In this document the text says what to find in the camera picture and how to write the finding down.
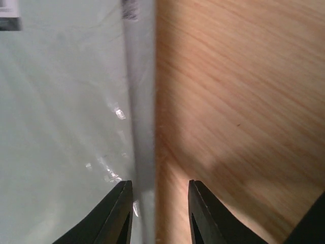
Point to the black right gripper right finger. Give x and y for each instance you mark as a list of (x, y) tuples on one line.
[(210, 220)]

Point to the pale green notebook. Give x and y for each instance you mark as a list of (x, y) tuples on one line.
[(77, 114)]

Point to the black student backpack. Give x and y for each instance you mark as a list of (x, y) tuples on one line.
[(310, 229)]

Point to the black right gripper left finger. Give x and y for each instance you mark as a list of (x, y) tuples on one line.
[(109, 222)]

